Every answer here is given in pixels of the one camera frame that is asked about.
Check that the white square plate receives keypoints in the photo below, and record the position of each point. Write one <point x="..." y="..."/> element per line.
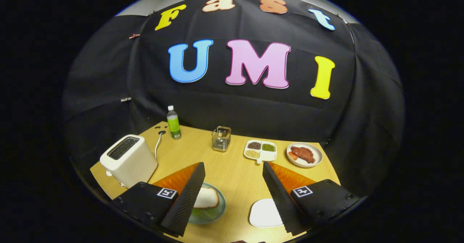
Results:
<point x="264" y="214"/>

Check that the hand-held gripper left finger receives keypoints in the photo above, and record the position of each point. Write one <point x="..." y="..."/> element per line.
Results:
<point x="185" y="203"/>

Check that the white divided dish with beans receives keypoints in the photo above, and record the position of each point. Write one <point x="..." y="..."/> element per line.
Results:
<point x="266" y="156"/>

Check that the white round plate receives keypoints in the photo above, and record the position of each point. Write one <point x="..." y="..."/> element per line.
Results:
<point x="317" y="152"/>

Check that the white toaster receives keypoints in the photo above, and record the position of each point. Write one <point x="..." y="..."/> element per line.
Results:
<point x="134" y="167"/>

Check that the pale green round plate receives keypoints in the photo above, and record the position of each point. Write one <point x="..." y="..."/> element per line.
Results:
<point x="206" y="216"/>

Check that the brown steak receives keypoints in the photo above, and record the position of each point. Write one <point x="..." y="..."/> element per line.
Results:
<point x="302" y="154"/>

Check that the black backdrop cloth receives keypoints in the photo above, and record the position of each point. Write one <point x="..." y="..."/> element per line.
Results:
<point x="235" y="105"/>

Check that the plain toast bread slice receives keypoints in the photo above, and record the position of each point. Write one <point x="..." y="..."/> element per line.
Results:
<point x="208" y="197"/>

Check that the green label plastic bottle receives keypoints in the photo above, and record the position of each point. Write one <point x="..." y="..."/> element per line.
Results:
<point x="174" y="125"/>

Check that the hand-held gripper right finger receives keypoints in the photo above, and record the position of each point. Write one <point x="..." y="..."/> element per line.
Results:
<point x="280" y="201"/>

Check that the orange carrot slice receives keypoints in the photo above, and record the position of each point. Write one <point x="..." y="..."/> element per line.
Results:
<point x="293" y="156"/>

